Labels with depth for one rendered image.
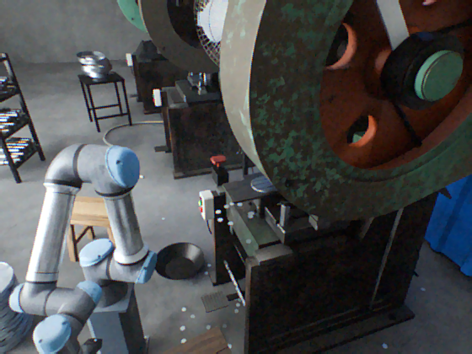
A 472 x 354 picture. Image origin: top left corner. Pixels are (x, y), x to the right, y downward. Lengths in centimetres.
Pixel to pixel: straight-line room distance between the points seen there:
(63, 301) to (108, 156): 40
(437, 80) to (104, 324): 134
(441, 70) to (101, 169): 85
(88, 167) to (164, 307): 112
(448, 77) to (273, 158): 40
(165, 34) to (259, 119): 180
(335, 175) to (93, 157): 66
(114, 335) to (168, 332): 39
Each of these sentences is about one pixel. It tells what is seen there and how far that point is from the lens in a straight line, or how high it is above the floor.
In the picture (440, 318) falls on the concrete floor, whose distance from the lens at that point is 216.
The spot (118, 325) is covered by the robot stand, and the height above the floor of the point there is 35.
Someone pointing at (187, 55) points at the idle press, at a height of 105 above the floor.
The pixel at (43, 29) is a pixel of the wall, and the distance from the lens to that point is 777.
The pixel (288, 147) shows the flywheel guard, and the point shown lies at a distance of 74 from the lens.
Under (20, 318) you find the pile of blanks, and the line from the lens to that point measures 201.
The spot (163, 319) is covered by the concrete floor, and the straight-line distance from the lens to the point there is 190.
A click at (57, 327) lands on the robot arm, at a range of 97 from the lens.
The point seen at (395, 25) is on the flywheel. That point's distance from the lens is 84.
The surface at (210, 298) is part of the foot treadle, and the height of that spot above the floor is 16.
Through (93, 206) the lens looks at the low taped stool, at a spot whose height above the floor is 33.
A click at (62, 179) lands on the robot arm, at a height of 102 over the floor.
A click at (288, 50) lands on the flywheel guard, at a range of 67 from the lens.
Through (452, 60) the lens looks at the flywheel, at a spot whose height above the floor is 136.
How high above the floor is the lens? 151
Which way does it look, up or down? 32 degrees down
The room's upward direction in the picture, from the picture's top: straight up
